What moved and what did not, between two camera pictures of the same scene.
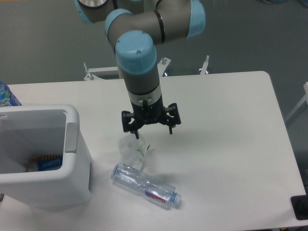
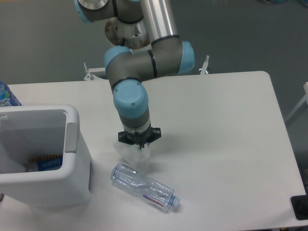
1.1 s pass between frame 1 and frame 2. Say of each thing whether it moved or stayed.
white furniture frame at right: stayed
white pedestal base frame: stayed
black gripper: moved
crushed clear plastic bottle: stayed
